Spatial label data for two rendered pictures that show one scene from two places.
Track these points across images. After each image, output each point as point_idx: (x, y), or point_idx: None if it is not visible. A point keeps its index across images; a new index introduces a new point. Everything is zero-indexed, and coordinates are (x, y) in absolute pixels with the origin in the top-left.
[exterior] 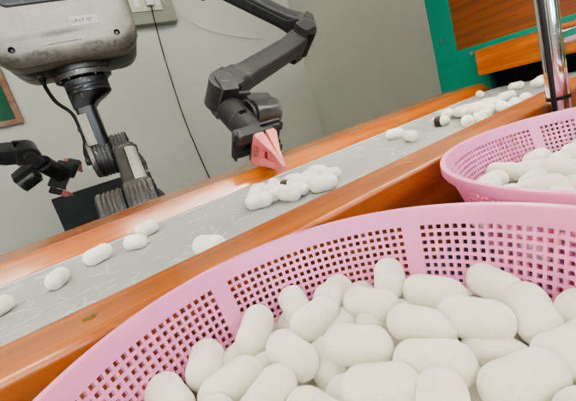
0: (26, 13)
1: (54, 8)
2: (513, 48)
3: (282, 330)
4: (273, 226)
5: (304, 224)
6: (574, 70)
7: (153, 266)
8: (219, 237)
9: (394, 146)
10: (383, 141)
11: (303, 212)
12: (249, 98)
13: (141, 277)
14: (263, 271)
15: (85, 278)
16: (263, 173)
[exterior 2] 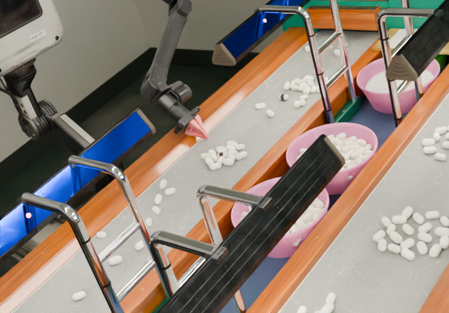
0: (5, 41)
1: (20, 33)
2: (326, 17)
3: None
4: (243, 183)
5: (253, 182)
6: (363, 31)
7: (195, 199)
8: (222, 187)
9: (262, 119)
10: (254, 110)
11: (249, 176)
12: (172, 89)
13: (197, 203)
14: None
15: (165, 208)
16: (192, 139)
